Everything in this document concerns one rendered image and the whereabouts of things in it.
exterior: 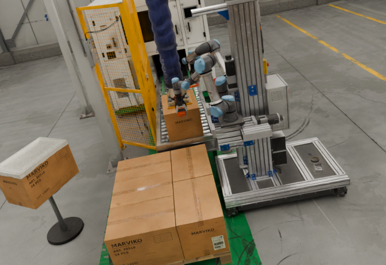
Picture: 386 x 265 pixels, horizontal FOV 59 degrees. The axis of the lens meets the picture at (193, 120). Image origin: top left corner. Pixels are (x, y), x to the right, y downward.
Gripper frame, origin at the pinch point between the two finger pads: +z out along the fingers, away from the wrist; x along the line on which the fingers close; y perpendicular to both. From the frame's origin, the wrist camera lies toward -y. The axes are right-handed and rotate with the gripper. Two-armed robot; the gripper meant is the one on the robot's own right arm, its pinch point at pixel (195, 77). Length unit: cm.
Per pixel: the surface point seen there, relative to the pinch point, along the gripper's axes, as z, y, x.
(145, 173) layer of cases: 53, 103, -76
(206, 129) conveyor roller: 55, 36, 0
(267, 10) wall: 96, -778, 344
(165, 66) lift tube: -34, 38, -32
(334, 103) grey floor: 108, -54, 208
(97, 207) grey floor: 108, 70, -147
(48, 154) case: 6, 105, -159
